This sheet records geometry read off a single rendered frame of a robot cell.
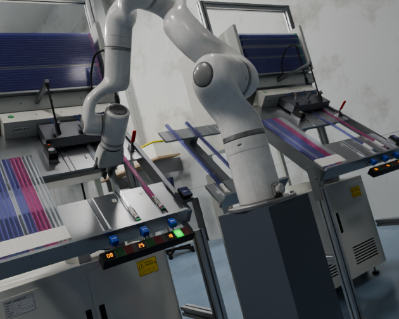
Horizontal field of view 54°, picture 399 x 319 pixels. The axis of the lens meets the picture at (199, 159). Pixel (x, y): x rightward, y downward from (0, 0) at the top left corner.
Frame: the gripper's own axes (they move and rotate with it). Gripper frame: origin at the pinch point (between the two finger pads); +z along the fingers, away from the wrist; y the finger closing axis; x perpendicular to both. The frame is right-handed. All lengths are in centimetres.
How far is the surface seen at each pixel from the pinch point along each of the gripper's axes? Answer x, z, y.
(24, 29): -847, 393, -163
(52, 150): -16.1, -0.9, 16.5
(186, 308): 49, 39, -21
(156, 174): 6.4, -0.4, -19.0
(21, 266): 31.2, -2.6, 38.9
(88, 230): 25.9, -3.3, 16.9
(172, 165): -258, 313, -250
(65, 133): -25.4, -0.3, 8.5
